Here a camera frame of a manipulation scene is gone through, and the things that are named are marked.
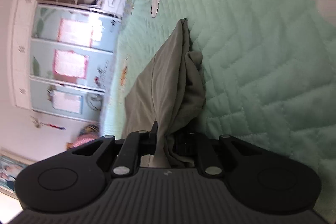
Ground grey t-shirt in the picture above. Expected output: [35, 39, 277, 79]
[122, 19, 205, 168]

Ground colourful patterned pillow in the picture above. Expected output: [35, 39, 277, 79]
[79, 124, 99, 136]

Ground pink fuzzy blanket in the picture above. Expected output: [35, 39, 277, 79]
[67, 133, 99, 149]

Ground white standing fan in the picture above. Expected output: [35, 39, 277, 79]
[85, 93, 104, 111]

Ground mint quilted bee bedspread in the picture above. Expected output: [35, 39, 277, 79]
[101, 0, 335, 223]

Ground framed wedding photo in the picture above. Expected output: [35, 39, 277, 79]
[0, 149, 34, 200]

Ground white drawer unit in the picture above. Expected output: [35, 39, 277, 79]
[101, 0, 127, 17]

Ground white sliding door wardrobe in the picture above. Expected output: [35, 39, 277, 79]
[10, 0, 122, 122]

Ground hanging wall ornament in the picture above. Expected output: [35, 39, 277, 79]
[31, 117, 66, 131]

